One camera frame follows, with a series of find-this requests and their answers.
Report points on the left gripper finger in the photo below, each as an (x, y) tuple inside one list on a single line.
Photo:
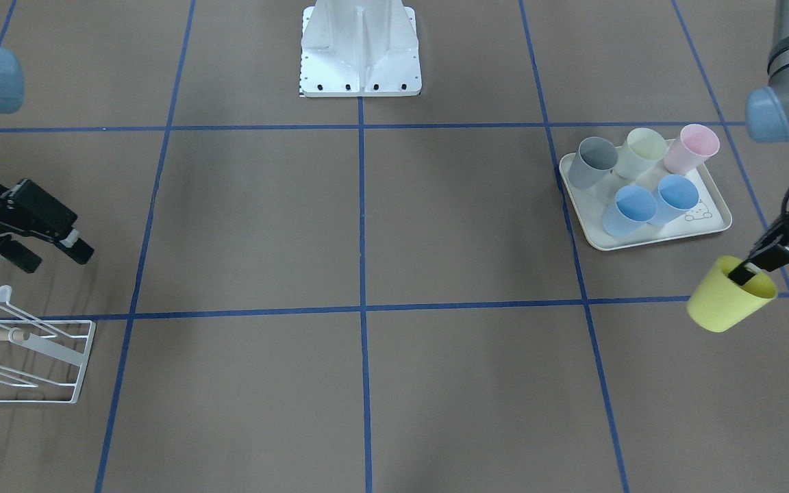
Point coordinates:
[(770, 252), (742, 274)]

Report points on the blue plastic cup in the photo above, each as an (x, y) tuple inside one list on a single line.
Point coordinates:
[(674, 196), (631, 208)]

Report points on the white wire cup rack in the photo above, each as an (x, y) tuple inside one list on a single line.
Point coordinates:
[(42, 362)]

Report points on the grey plastic cup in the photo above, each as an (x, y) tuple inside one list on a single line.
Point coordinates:
[(595, 158)]

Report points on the cream plastic tray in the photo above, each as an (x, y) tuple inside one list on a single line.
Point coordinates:
[(709, 216)]

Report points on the blue plastic cup rear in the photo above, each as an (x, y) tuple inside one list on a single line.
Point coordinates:
[(674, 196)]

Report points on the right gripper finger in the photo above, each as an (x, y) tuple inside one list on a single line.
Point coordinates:
[(77, 249), (17, 254)]

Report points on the pink plastic cup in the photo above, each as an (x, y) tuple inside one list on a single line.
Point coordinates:
[(695, 145)]

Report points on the blue plastic cup front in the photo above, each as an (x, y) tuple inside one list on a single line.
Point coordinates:
[(631, 208)]

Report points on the pale green plastic cup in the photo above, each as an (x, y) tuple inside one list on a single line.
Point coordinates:
[(642, 149)]

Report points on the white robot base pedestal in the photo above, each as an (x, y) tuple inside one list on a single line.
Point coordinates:
[(359, 49)]

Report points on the yellow plastic cup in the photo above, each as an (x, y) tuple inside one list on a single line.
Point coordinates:
[(718, 303)]

